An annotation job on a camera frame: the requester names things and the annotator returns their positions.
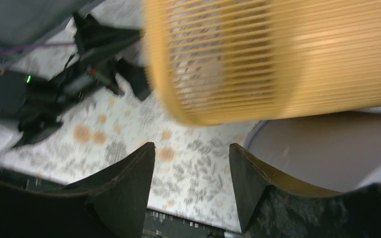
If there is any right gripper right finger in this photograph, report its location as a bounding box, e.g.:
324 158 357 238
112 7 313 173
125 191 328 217
229 143 381 238

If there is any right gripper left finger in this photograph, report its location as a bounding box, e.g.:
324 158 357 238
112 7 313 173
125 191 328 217
0 142 155 238

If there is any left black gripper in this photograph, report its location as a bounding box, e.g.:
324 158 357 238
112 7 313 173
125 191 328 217
23 12 152 112

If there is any grey plastic waste bin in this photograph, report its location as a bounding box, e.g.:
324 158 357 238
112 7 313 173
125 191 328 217
244 112 381 192

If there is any yellow slatted waste bin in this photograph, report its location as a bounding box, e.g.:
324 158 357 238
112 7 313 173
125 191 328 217
143 0 381 126

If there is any large grey plastic crate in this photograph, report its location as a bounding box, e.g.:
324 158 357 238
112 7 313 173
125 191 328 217
0 0 101 51

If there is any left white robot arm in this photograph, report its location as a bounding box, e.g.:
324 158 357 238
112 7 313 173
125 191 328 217
0 12 151 147

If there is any floral patterned table mat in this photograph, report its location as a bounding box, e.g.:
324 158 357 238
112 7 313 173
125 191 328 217
0 0 260 234

